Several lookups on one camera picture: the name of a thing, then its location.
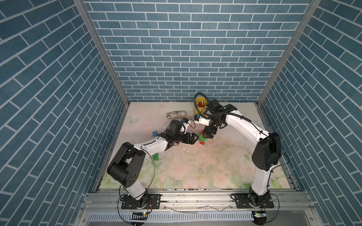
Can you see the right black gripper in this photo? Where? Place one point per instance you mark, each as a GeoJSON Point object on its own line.
{"type": "Point", "coordinates": [206, 135]}

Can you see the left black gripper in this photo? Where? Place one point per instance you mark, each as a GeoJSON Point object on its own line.
{"type": "Point", "coordinates": [191, 141]}

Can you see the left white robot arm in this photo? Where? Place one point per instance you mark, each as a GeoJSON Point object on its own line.
{"type": "Point", "coordinates": [126, 165]}

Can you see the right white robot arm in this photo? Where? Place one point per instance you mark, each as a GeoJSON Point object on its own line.
{"type": "Point", "coordinates": [267, 146]}

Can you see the yellow cup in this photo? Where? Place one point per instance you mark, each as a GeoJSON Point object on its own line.
{"type": "Point", "coordinates": [201, 105]}

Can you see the floral table mat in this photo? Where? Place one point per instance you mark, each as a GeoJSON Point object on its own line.
{"type": "Point", "coordinates": [224, 161]}

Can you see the green small brick left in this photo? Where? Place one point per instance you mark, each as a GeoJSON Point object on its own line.
{"type": "Point", "coordinates": [156, 157]}

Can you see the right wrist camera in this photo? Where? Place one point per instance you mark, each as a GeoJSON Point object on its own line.
{"type": "Point", "coordinates": [198, 119]}

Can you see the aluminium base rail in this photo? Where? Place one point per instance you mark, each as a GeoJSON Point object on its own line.
{"type": "Point", "coordinates": [284, 207]}

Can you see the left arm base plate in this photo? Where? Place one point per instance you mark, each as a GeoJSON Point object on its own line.
{"type": "Point", "coordinates": [147, 201]}

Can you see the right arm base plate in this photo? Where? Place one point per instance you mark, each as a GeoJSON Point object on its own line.
{"type": "Point", "coordinates": [248, 201]}

